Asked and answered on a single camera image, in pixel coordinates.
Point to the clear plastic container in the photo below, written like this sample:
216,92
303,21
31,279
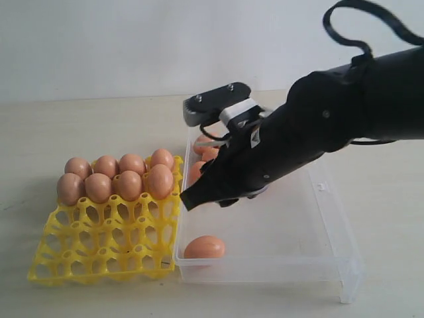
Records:
296,231

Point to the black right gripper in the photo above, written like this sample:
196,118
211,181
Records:
287,139

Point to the brown egg placed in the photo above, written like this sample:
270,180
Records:
132,162
106,165
79,167

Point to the brown egg second row left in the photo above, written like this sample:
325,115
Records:
209,154

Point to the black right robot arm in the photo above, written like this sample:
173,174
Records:
380,99

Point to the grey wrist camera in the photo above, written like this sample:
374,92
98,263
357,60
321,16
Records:
207,106

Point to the yellow plastic egg tray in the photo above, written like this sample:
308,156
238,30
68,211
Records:
116,240

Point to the brown egg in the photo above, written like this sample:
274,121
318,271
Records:
70,188
128,185
160,181
98,187
202,143
206,246

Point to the brown egg left column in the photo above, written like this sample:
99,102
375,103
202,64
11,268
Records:
195,172

